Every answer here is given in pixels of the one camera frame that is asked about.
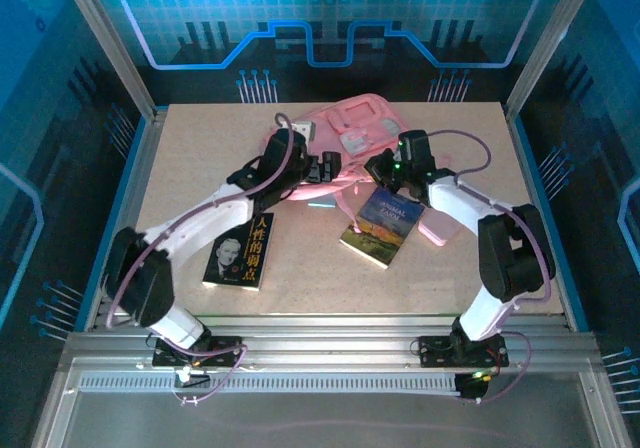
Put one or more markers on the aluminium front rail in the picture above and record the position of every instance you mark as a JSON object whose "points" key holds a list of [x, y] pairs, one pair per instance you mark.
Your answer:
{"points": [[325, 338]]}

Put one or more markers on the blue table edge trim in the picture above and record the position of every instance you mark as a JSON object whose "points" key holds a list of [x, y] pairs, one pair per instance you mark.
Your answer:
{"points": [[579, 313], [89, 303]]}

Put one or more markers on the pink student backpack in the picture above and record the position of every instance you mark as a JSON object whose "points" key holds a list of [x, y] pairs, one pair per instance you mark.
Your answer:
{"points": [[360, 113]]}

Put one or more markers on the translucent plastic compass case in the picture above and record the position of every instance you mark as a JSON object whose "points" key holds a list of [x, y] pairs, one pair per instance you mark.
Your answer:
{"points": [[320, 204]]}

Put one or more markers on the black book with portrait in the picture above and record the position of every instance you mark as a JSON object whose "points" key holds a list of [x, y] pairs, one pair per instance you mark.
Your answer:
{"points": [[240, 258]]}

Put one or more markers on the black controller box with lights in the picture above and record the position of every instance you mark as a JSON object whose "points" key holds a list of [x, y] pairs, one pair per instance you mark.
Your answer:
{"points": [[470, 388]]}

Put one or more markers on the aluminium side rail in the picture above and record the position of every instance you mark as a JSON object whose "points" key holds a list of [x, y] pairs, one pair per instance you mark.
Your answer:
{"points": [[150, 133]]}

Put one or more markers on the grey metal front panel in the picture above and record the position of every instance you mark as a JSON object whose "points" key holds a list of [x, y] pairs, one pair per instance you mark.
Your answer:
{"points": [[320, 418]]}

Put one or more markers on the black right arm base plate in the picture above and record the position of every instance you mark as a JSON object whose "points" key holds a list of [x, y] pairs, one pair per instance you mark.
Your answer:
{"points": [[435, 353]]}

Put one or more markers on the pink pencil case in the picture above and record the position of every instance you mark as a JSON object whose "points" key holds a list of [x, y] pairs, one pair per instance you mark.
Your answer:
{"points": [[440, 233]]}

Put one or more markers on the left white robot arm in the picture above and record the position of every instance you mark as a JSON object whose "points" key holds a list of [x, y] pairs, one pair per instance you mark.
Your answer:
{"points": [[200, 223]]}

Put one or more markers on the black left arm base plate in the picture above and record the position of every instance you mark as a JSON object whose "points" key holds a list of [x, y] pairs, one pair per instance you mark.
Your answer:
{"points": [[225, 353]]}

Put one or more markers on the Animal Farm paperback book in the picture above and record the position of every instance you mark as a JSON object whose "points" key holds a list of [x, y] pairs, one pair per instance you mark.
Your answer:
{"points": [[385, 228]]}

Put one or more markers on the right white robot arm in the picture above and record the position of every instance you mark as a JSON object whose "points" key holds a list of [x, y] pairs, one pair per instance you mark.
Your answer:
{"points": [[450, 203]]}

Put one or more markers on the aluminium frame post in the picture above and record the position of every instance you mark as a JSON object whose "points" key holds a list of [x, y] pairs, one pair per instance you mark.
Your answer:
{"points": [[550, 43], [114, 43]]}

